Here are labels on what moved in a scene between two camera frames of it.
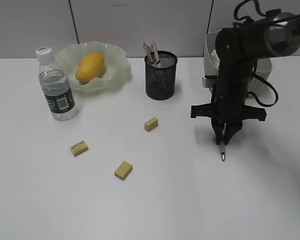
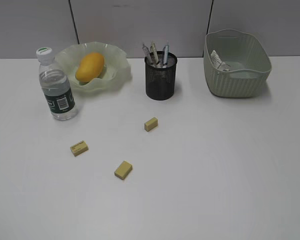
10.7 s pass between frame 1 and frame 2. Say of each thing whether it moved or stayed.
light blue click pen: moved
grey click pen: stayed
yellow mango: stayed
